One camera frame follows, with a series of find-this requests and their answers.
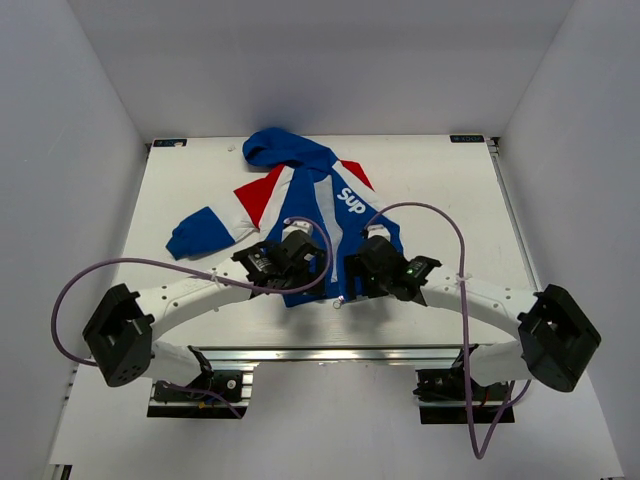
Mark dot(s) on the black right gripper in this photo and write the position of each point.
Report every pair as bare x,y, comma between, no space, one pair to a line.
354,267

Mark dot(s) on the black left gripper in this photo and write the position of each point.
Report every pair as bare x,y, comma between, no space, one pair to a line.
309,277

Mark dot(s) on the blue red white jacket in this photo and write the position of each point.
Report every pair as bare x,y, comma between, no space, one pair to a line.
304,179

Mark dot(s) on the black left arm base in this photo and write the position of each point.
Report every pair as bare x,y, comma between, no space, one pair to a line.
213,394

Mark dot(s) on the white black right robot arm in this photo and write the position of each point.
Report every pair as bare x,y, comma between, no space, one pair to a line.
552,339

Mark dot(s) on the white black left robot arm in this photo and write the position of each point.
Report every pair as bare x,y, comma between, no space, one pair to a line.
124,333

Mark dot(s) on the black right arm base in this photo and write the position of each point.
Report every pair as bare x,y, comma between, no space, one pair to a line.
440,394

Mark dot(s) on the right blue corner label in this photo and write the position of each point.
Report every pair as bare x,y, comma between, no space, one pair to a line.
466,138

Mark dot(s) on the blue corner label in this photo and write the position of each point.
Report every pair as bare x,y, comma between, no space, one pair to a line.
466,138
169,143

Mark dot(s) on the left blue corner label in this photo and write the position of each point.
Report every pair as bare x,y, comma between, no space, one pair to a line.
169,143

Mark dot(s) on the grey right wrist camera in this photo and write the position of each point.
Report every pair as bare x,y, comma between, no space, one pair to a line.
377,230

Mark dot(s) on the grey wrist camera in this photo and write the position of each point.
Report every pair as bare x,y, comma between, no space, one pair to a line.
293,226
377,230

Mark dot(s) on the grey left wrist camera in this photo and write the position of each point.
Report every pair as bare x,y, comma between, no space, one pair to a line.
293,226

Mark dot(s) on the aluminium front table rail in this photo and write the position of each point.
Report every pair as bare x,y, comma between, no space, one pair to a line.
410,354

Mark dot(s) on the aluminium right side rail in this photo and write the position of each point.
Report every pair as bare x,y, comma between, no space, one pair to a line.
516,222

